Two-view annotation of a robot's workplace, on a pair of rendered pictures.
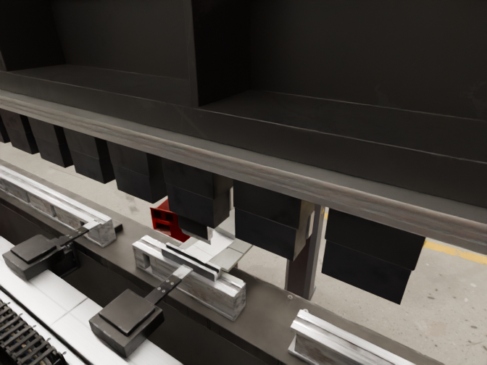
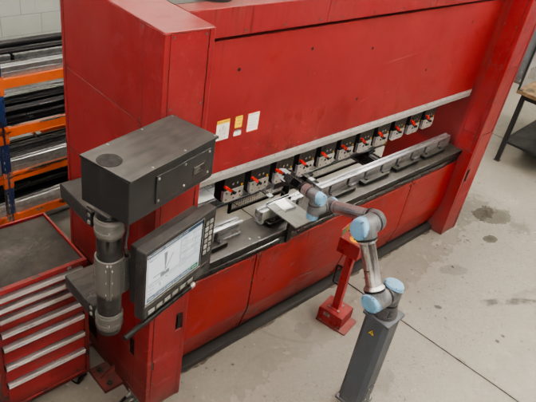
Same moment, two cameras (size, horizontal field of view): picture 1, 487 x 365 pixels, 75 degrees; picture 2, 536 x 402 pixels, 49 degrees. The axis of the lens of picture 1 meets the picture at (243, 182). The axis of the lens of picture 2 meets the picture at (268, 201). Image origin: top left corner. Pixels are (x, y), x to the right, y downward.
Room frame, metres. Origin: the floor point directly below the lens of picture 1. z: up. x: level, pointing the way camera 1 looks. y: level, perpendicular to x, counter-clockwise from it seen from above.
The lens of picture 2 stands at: (1.11, -2.97, 3.05)
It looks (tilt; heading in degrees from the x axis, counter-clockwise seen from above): 33 degrees down; 99
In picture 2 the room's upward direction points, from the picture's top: 10 degrees clockwise
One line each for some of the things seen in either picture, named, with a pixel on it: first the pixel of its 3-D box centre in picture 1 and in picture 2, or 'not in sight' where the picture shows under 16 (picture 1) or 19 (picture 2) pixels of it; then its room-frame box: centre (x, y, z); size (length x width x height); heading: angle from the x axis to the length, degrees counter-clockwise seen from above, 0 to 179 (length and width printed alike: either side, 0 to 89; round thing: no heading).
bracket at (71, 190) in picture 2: not in sight; (119, 191); (0.21, -1.11, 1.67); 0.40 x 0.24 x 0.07; 57
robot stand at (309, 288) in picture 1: (304, 245); (368, 357); (1.49, -0.36, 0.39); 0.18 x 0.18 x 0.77; 61
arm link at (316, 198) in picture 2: not in sight; (316, 197); (0.95, -0.14, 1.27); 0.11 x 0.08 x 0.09; 147
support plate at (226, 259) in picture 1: (228, 235); (291, 212); (0.81, 0.05, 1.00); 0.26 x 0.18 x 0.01; 147
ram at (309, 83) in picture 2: not in sight; (366, 76); (1.03, 0.67, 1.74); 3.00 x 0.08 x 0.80; 57
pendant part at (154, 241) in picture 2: not in sight; (171, 256); (0.46, -1.14, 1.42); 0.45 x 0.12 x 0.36; 71
